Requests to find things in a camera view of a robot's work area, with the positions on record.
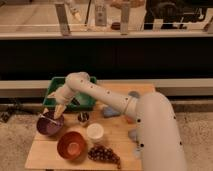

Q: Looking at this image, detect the white paper cup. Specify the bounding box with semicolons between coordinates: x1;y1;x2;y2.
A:
86;123;104;142

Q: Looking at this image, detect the grey-blue cloth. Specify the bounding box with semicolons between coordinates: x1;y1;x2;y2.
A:
128;129;141;159

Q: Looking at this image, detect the silver fork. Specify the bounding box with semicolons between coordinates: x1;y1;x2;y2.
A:
39;114;63;126

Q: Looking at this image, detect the purple bowl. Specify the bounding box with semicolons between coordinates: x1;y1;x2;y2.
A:
36;111;64;136

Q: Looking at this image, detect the orange bowl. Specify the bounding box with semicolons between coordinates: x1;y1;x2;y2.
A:
57;131;87;160

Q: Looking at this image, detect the wooden board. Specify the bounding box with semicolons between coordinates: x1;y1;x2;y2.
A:
24;82;158;171

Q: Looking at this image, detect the bunch of dark grapes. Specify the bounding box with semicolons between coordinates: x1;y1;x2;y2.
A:
88;145;121;169

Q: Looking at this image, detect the orange fruit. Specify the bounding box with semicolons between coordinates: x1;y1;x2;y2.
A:
125;116;134;124

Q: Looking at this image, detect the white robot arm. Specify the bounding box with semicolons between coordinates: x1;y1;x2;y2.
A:
53;72;187;171

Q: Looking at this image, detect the black tool in tray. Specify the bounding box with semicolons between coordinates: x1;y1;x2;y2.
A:
71;97;80;105

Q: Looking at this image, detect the green plastic tray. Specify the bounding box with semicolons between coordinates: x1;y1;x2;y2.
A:
43;77;96;111

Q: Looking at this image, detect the blue sponge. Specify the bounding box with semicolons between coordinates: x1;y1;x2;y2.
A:
103;106;120;118

